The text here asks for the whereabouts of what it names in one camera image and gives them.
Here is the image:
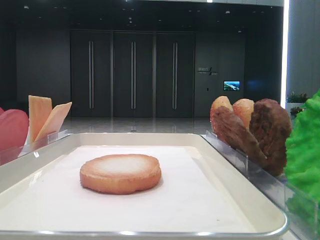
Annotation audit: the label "green lettuce leaf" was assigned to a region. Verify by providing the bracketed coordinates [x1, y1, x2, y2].
[284, 92, 320, 201]

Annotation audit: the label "left standing bread slice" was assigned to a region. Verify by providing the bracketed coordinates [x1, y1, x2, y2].
[210, 95, 233, 133]

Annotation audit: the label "standing bread slice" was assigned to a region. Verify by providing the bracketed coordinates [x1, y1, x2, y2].
[232, 98, 254, 129]
[210, 95, 233, 133]

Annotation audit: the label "front brown meat patty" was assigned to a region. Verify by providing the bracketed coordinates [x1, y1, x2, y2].
[215, 109, 267, 167]

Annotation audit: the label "brown meat patty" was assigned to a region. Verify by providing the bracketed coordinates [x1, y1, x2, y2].
[249, 98, 292, 177]
[215, 109, 267, 167]

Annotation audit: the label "round bread slice on tray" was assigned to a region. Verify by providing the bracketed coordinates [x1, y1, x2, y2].
[79, 154, 162, 195]

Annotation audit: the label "right standing bread slice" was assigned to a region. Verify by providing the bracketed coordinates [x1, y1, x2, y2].
[232, 98, 254, 129]

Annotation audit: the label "leaning orange cheese slice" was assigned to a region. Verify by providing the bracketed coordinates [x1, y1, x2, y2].
[35, 102, 72, 141]

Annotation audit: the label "rear brown meat patty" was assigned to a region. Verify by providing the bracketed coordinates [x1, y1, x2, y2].
[249, 98, 292, 177]

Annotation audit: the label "tall orange cheese slice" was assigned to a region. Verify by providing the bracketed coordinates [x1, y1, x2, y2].
[28, 95, 52, 143]

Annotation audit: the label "right dark double door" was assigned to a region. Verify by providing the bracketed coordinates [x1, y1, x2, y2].
[156, 33, 195, 118]

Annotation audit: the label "dark double door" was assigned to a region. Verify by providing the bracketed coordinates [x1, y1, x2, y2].
[156, 33, 195, 118]
[114, 32, 153, 118]
[70, 30, 111, 117]

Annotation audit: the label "middle dark double door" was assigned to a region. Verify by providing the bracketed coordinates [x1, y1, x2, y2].
[114, 32, 153, 118]

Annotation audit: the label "white paper liner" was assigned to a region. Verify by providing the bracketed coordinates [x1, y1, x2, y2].
[0, 146, 254, 233]

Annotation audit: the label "left dark double door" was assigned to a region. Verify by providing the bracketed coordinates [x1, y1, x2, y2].
[70, 30, 111, 117]

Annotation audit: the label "potted plants in planter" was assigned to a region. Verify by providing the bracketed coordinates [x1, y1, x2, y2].
[285, 92, 308, 119]

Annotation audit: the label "white rectangular tray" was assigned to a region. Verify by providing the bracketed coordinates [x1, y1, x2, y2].
[0, 133, 289, 240]

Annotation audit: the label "left clear acrylic rack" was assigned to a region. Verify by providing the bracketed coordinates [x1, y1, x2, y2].
[0, 129, 69, 166]

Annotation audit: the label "clear acrylic rack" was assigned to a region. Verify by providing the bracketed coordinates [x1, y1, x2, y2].
[0, 129, 69, 166]
[204, 130, 320, 240]

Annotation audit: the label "right clear acrylic rack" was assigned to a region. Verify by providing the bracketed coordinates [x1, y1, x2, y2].
[204, 130, 320, 240]

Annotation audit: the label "illuminated wall sign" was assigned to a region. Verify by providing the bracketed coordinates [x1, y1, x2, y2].
[197, 67, 218, 76]

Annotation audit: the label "wall display screen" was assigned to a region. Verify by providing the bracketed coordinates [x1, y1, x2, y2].
[223, 81, 240, 91]

